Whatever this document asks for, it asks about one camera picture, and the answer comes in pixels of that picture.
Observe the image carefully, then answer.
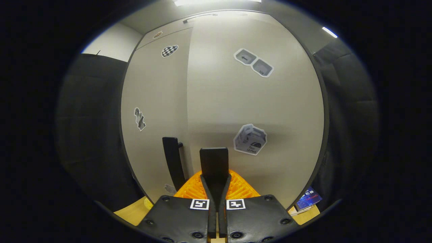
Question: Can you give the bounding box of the grey double-door shoe cabinet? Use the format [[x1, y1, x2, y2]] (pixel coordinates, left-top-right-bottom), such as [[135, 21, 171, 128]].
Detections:
[[120, 9, 329, 211]]

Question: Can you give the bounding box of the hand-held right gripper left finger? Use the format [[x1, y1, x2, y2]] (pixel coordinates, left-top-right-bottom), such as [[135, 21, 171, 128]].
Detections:
[[137, 170, 216, 243]]

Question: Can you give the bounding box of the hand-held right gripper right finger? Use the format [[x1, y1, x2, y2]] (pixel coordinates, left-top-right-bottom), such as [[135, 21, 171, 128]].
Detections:
[[218, 169, 299, 243]]

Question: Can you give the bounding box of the thin black drawer handle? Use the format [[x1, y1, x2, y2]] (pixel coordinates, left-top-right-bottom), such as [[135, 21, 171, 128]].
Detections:
[[183, 13, 218, 23]]

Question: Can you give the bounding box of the grey cabinet drawer front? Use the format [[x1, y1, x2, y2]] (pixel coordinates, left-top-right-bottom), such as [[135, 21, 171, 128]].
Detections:
[[137, 10, 270, 49]]

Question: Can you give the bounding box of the blue book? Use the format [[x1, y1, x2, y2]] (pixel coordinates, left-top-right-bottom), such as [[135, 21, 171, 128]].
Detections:
[[294, 187, 323, 212]]

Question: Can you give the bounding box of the white book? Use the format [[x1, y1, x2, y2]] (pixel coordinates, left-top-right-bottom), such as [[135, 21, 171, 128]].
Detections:
[[290, 206, 313, 216]]

